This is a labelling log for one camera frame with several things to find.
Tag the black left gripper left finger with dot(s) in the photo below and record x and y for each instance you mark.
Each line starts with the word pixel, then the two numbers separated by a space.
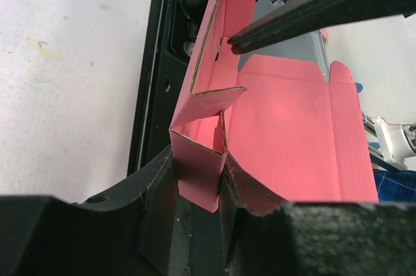
pixel 124 230

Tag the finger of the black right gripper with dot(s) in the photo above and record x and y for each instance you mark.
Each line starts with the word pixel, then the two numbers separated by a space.
pixel 303 16

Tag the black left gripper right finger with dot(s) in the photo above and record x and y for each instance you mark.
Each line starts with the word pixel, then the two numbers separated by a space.
pixel 287 215

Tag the pink cardboard box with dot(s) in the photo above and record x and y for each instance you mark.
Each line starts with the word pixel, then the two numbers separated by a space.
pixel 279 119

